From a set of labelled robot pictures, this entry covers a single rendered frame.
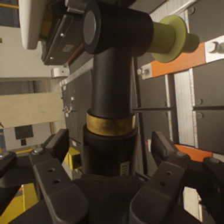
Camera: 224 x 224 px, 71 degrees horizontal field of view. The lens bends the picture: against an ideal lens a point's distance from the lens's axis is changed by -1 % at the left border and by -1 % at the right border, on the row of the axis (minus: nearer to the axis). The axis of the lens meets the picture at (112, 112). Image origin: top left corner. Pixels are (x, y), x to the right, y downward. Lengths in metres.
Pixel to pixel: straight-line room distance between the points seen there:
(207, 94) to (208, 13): 0.10
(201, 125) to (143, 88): 0.13
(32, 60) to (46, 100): 1.07
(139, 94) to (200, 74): 0.13
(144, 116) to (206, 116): 0.12
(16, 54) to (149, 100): 4.44
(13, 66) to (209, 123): 4.47
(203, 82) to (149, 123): 0.13
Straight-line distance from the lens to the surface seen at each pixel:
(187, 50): 0.18
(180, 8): 0.30
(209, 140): 0.25
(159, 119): 0.30
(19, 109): 4.51
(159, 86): 0.30
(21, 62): 4.59
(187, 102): 0.27
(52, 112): 4.56
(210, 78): 0.24
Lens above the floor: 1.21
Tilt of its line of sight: 29 degrees down
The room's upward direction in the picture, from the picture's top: 98 degrees counter-clockwise
